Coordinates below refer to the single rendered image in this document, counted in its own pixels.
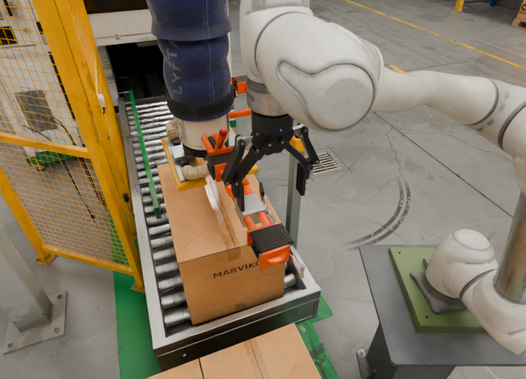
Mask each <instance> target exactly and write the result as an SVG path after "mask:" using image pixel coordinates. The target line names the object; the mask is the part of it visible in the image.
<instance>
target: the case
mask: <svg viewBox="0 0 526 379"><path fill-rule="evenodd" d="M157 170H158V173H159V177H160V184H161V188H162V191H163V195H164V202H165V206H166V210H167V213H168V221H169V224H170V228H171V235H172V239H173V243H174V246H175V253H176V257H177V261H178V267H179V271H180V274H181V278H182V284H183V287H184V291H185V295H186V300H187V304H188V308H189V314H190V318H191V321H192V325H193V326H194V325H197V324H200V323H204V322H207V321H209V320H212V319H216V318H218V317H221V316H226V315H228V314H231V313H234V312H238V311H240V310H243V309H247V308H250V307H253V306H255V305H260V304H262V303H265V302H267V301H271V300H274V299H277V298H281V297H283V292H284V280H285V267H286V263H283V264H282V265H276V266H271V267H268V268H266V269H262V270H260V269H259V262H258V260H257V258H256V256H255V254H254V252H253V250H252V248H251V246H249V247H248V246H247V230H248V229H247V227H243V225H242V223H241V222H240V220H239V218H238V216H237V214H236V212H235V204H234V202H233V200H232V198H231V197H230V196H229V195H228V194H227V192H226V190H225V187H224V185H225V184H224V182H223V181H220V182H216V178H215V180H213V179H212V177H211V174H209V175H207V176H205V178H206V180H207V185H206V186H199V187H196V188H192V189H187V190H183V191H180V192H179V191H178V189H177V186H176V184H175V180H174V177H173V175H172V172H171V169H170V166H169V163H167V164H160V165H157ZM246 178H247V180H248V182H249V183H250V184H249V186H250V188H251V189H252V191H253V193H256V194H257V196H258V198H259V200H260V201H261V195H260V192H259V182H258V181H257V179H256V177H255V176H254V174H250V175H246ZM265 201H266V204H267V208H269V210H270V212H271V213H272V214H273V216H274V218H275V219H276V221H277V222H278V224H280V223H281V221H280V220H279V217H278V216H277V214H276V212H275V210H274V209H273V207H272V205H271V204H270V202H269V200H268V198H267V197H266V195H265ZM261 203H262V204H263V201H261ZM263 206H264V204H263Z"/></svg>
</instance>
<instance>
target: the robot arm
mask: <svg viewBox="0 0 526 379"><path fill-rule="evenodd" d="M240 48H241V56H242V60H243V63H244V66H245V70H246V83H247V105H248V106H249V107H250V109H251V124H252V133H251V134H250V136H244V137H242V136H241V135H240V134H238V135H236V137H235V146H234V147H233V150H232V152H231V154H230V157H229V159H228V161H227V164H226V166H225V168H224V170H223V172H222V175H221V178H222V181H223V182H224V184H225V186H228V185H231V187H232V194H233V196H234V197H236V200H237V204H238V206H239V208H240V210H241V212H243V211H245V206H244V189H243V183H242V181H243V179H244V178H245V176H246V175H247V174H248V172H249V171H250V170H251V169H252V167H253V166H254V165H255V164H256V162H257V161H259V160H260V159H262V158H263V156H264V155H266V156H268V155H271V154H273V153H282V151H283V150H284V149H286V150H287V151H288V152H289V153H291V154H292V155H293V156H294V157H295V158H296V159H298V160H299V161H300V162H298V163H297V180H296V189H297V191H298V192H299V194H300V195H301V196H304V194H305V185H306V179H308V178H309V173H310V171H311V170H312V169H313V166H312V165H313V164H318V163H319V162H320V160H319V158H318V156H317V154H316V152H315V149H314V147H313V145H312V143H311V141H310V139H309V137H308V128H311V129H314V130H317V131H321V132H342V131H344V130H347V129H349V128H352V127H354V126H355V125H357V124H358V123H359V122H360V121H362V120H363V119H364V118H365V117H366V116H367V114H368V113H369V112H370V111H371V112H381V113H399V112H403V111H407V110H411V109H413V108H415V107H418V106H421V105H423V104H425V105H428V106H431V107H433V108H434V109H436V110H439V111H441V112H442V113H443V114H446V115H447V116H449V117H450V118H451V119H453V120H454V121H456V122H458V123H460V124H462V125H465V126H467V127H468V128H471V129H473V130H476V131H478V133H479V134H480V135H482V136H483V137H485V138H486V139H487V140H488V141H490V142H491V143H493V144H494V145H496V146H497V147H498V148H500V149H501V150H503V151H504V152H506V153H508V154H509V155H510V156H511V157H512V158H513V159H512V162H513V167H514V171H515V174H516V177H517V184H518V186H519V188H520V190H521V193H520V196H519V199H518V202H517V206H516V209H515V212H514V214H513V219H512V222H511V225H510V229H509V232H508V235H507V238H506V242H505V245H504V248H503V252H502V255H501V258H500V261H499V264H498V263H497V261H496V260H495V258H494V256H495V252H494V250H493V247H492V245H491V243H490V242H489V240H488V239H486V237H485V236H483V235H482V234H480V233H479V232H477V231H474V230H471V229H460V230H457V231H455V232H454V233H450V234H449V235H448V236H446V237H445V238H444V239H443V240H442V241H441V242H440V243H439V245H438V246H437V247H436V249H435V251H434V253H433V254H432V256H431V258H424V259H423V264H424V266H425V268H426V270H423V271H416V270H412V271H411V272H410V274H409V276H410V277H411V278H412V279H413V280H414V281H415V283H416V285H417V286H418V288H419V289H420V291H421V292H422V294H423V296H424V297H425V298H426V300H427V302H428V304H429V306H430V309H431V311H432V312H433V313H434V314H436V315H438V314H441V313H442V312H449V311H456V310H463V309H468V310H469V311H470V313H471V314H472V315H473V317H474V318H475V319H476V320H477V321H478V322H479V323H480V324H481V325H482V326H483V328H484V329H485V330H486V331H487V332H488V333H489V334H490V335H491V336H492V337H493V338H494V339H495V340H496V341H497V342H498V343H500V344H501V346H503V347H504V348H506V349H508V350H510V351H511V352H513V353H515V354H517V355H519V356H525V357H526V88H523V87H520V86H517V85H510V84H508V83H506V82H503V81H499V80H493V79H489V78H483V77H471V76H463V75H455V74H446V73H441V72H437V71H432V70H419V71H414V72H411V73H407V74H400V73H397V72H394V71H392V70H389V69H387V68H386V67H384V62H383V57H382V55H381V52H380V50H379V49H378V48H377V47H376V46H375V45H373V44H371V43H369V42H368V41H366V40H364V39H363V38H360V37H359V36H358V35H356V34H353V33H352V32H350V31H349V30H347V29H345V28H344V27H342V26H340V25H338V24H336V23H327V22H326V21H323V20H321V19H319V18H317V17H314V16H313V12H312V11H311V10H310V9H309V0H240ZM294 120H296V121H298V122H299V123H297V126H295V127H293V125H294ZM307 127H308V128H307ZM294 134H296V135H297V136H298V137H299V138H300V140H301V142H302V144H303V146H304V148H305V150H306V151H307V153H308V155H309V157H307V158H305V157H304V156H303V155H302V154H301V153H300V152H299V151H298V150H297V149H296V148H295V147H294V146H293V145H291V144H290V140H291V139H292V138H293V137H294ZM250 143H252V144H253V145H252V146H251V147H250V149H249V152H248V154H247V155H246V156H245V158H244V159H243V160H242V157H243V155H244V152H245V150H246V149H247V147H248V145H249V144H250ZM257 149H258V150H259V151H258V152H257ZM241 160H242V161H241Z"/></svg>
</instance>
